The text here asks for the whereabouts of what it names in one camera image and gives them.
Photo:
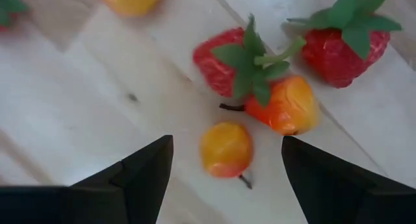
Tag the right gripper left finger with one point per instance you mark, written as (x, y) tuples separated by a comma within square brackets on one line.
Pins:
[(113, 201)]

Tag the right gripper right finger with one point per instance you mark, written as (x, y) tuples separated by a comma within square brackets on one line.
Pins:
[(341, 201)]

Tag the orange toy peach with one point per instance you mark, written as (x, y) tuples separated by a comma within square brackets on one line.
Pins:
[(286, 107), (226, 149), (130, 1)]

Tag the red toy strawberry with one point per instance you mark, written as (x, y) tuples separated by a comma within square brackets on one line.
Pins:
[(9, 4), (214, 68), (328, 61)]

